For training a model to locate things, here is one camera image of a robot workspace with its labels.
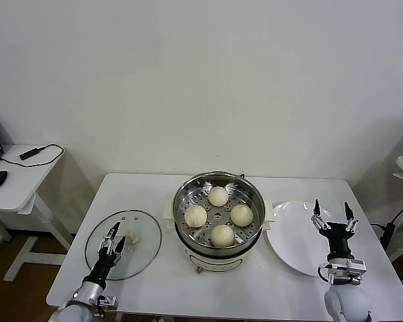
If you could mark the white side desk with laptop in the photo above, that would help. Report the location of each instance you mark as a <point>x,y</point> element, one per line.
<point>16,191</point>

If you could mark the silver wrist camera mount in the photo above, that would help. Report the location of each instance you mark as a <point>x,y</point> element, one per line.
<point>347,270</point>
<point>107,301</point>

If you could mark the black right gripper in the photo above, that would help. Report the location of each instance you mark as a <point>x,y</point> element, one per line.
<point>339,238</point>

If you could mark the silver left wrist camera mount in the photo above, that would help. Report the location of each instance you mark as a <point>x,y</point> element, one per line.
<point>107,301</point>

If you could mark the white oval plate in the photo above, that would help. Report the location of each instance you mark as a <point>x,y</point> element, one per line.
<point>295,241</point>

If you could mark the black power adapter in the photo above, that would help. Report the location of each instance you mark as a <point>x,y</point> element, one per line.
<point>388,233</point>

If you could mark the round glass pot lid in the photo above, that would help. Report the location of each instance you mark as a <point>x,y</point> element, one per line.
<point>144,241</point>

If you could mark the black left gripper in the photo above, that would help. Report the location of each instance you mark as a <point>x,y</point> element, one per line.
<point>100,268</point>

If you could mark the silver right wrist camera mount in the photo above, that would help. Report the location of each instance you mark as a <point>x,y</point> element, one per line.
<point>347,270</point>

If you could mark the steel perforated steamer basket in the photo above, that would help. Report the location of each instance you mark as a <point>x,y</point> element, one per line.
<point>255,208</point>

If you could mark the white steamed baozi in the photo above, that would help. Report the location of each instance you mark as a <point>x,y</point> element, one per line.
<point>222,235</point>
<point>241,214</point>
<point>217,196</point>
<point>195,215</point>

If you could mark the black usb dongle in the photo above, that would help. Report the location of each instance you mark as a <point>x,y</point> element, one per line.
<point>31,153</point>

